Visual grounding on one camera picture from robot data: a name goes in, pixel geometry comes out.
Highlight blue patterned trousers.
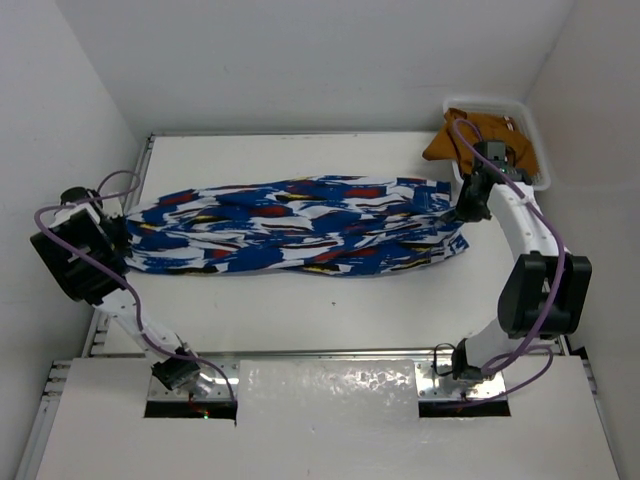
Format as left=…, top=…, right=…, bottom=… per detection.
left=125, top=175, right=469, bottom=277

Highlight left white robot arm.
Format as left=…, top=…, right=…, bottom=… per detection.
left=30, top=187, right=201, bottom=391

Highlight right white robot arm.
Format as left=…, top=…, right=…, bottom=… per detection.
left=452, top=140, right=592, bottom=381

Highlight mustard brown garment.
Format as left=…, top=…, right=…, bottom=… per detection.
left=422, top=108, right=539, bottom=177

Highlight white plastic basket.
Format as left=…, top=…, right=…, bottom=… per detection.
left=442, top=94, right=551, bottom=192

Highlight white front cover panel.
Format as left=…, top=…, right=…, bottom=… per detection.
left=237, top=360, right=419, bottom=479

